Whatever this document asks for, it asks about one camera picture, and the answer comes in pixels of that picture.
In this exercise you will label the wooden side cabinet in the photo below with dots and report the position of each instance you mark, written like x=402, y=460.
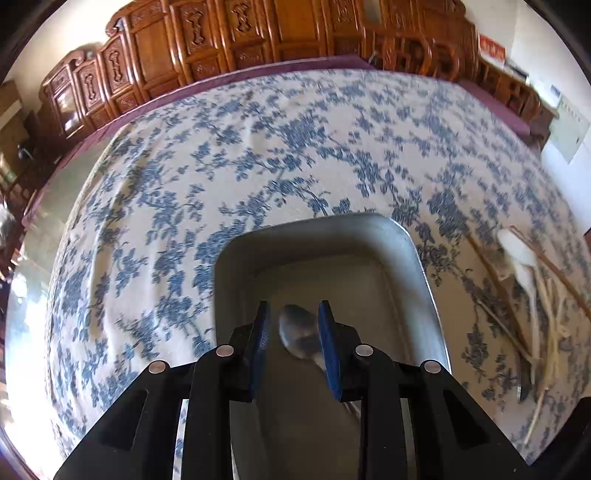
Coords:
x=512, y=90

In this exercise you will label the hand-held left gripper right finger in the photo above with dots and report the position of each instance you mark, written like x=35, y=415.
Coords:
x=328, y=346

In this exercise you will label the blue floral tablecloth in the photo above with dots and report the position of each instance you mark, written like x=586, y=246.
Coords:
x=277, y=161

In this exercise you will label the brown wooden chopstick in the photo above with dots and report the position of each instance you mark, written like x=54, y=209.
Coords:
x=554, y=270
x=491, y=277

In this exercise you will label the red sign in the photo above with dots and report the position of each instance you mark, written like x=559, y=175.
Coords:
x=491, y=48

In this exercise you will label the slim metal utensil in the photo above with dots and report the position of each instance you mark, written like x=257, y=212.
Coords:
x=525, y=385

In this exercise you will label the wooden armchair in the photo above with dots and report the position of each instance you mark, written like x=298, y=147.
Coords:
x=415, y=50

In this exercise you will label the metal spoon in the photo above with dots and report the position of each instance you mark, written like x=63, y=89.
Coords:
x=298, y=332

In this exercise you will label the carved wooden screen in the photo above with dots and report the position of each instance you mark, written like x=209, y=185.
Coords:
x=207, y=41

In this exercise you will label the white rice ladle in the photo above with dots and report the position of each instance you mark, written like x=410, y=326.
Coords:
x=512, y=244

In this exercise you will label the white plastic spoon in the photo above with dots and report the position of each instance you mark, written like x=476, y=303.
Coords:
x=526, y=281

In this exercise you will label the purple cloth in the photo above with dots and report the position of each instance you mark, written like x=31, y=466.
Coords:
x=489, y=101

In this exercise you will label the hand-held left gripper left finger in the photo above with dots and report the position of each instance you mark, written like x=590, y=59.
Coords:
x=259, y=341

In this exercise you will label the metal tray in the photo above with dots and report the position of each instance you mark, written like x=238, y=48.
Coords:
x=332, y=258

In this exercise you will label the grey wall panel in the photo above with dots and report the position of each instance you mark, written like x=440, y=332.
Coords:
x=572, y=127

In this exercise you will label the light bamboo chopstick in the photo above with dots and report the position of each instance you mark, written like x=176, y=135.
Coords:
x=503, y=327
x=540, y=401

